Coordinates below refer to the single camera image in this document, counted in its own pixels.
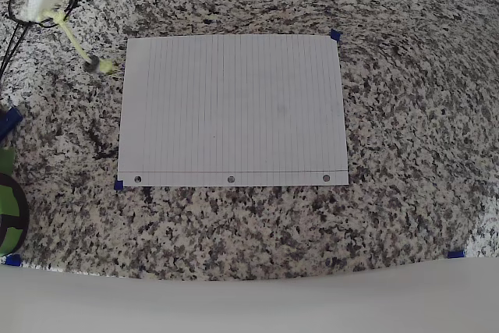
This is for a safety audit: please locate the black and green round disc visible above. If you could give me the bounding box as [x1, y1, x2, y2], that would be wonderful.
[0, 172, 30, 257]

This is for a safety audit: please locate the lined white paper sheet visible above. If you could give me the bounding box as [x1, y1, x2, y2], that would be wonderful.
[116, 34, 350, 188]

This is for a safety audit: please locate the white backdrop board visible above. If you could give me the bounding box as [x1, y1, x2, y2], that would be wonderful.
[0, 257, 499, 333]

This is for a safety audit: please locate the green tape piece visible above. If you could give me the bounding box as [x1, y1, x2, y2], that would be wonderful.
[0, 147, 17, 175]

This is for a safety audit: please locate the yellow-green knotted rope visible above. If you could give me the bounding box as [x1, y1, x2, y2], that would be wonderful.
[46, 11, 118, 76]

